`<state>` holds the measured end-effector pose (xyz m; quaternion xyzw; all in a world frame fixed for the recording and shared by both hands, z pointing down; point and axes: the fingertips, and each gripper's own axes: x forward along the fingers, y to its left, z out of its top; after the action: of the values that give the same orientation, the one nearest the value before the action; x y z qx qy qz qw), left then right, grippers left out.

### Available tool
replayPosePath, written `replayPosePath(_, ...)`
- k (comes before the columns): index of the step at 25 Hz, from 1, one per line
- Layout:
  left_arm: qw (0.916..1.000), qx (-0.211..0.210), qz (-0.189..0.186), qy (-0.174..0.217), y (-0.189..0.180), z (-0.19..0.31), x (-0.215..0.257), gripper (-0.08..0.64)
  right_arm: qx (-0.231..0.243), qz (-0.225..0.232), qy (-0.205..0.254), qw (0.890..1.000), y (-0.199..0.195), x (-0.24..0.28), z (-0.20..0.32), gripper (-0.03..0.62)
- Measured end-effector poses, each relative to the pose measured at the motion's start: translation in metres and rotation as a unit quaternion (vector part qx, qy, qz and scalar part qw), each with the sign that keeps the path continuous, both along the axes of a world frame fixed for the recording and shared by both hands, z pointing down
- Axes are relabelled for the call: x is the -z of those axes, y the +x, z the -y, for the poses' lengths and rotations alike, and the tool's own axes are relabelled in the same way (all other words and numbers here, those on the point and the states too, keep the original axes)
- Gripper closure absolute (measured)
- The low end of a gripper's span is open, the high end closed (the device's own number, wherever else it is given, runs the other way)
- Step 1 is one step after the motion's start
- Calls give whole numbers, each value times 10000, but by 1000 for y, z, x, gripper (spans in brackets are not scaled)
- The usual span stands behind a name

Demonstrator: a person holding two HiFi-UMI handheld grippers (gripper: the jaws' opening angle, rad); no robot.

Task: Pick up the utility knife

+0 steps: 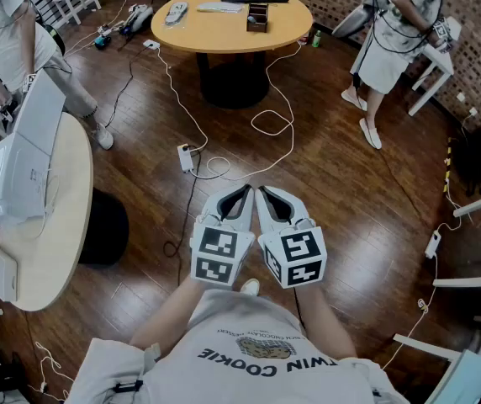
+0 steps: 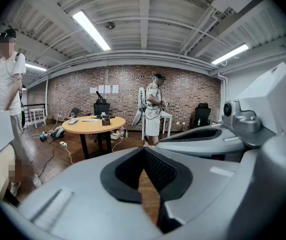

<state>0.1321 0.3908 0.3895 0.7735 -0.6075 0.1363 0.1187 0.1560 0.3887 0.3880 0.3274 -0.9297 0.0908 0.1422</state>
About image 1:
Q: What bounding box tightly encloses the long white cable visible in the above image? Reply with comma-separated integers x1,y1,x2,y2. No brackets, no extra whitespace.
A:
155,40,305,183
381,178,467,372

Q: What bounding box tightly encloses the black cable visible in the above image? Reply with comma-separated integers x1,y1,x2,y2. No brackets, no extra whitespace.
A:
104,45,150,130
162,146,204,289

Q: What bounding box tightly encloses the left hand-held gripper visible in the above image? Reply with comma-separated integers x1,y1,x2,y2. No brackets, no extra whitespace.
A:
189,183,256,289

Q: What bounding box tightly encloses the grey handheld device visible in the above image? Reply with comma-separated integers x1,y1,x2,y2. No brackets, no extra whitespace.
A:
118,3,155,38

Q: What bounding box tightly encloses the round beige table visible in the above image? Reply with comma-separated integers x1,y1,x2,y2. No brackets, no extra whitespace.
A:
0,111,130,313

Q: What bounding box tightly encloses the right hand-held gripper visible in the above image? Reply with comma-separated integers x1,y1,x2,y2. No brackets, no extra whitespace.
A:
254,185,329,290

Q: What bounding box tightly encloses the white open cardboard box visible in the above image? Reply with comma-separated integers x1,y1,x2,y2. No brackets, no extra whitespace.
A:
0,72,67,227

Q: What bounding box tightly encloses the thin white cable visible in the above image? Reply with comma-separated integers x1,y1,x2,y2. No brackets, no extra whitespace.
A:
24,340,77,401

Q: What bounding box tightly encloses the white flat box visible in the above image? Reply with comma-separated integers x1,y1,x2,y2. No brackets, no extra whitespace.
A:
0,244,19,304

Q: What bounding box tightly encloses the person's left forearm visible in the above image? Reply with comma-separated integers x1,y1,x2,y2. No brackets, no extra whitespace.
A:
129,276,208,349

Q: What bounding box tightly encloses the clear bag with white item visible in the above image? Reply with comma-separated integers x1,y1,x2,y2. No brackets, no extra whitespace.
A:
163,1,189,27

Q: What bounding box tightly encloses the white frame rack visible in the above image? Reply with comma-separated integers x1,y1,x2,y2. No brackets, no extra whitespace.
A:
391,186,481,404

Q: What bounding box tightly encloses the white flat pouch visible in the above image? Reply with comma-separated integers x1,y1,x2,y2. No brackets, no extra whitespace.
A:
196,1,246,15

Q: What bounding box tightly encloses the person's white printed shirt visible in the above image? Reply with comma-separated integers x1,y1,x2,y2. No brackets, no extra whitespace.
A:
64,288,412,404

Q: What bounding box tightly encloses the white side table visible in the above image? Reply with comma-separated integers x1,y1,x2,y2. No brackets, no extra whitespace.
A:
407,14,463,117

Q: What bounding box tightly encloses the black bag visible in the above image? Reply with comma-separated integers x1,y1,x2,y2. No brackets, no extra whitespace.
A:
452,114,481,198

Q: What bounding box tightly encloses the brown wooden organizer box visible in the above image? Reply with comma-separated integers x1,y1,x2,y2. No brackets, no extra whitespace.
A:
246,3,270,34

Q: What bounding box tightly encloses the person's right forearm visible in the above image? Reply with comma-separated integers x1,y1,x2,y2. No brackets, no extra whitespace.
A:
303,284,358,359

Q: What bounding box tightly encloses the round yellow table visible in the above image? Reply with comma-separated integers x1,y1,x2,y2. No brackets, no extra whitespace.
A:
151,0,314,109

